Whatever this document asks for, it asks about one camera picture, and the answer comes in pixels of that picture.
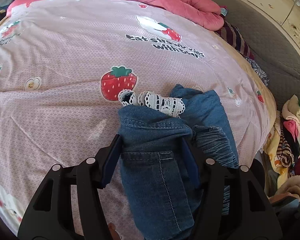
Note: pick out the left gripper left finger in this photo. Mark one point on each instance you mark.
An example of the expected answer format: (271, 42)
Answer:
(66, 204)

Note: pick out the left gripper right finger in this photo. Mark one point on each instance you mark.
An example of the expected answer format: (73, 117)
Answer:
(233, 203)

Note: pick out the blue denim lace-trimmed pants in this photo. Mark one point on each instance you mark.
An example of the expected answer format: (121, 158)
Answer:
(157, 184)

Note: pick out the pile of clothes beside bed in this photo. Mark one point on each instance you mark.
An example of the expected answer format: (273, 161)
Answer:
(281, 160)

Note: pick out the dark floral pillow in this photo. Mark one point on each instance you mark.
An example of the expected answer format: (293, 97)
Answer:
(258, 70)

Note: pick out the pink strawberry print bedsheet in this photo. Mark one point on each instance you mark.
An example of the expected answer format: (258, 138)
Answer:
(63, 62)

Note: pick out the grey padded headboard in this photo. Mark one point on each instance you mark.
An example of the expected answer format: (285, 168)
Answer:
(272, 50)

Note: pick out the striped purple pillow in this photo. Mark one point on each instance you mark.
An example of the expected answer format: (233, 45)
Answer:
(233, 37)

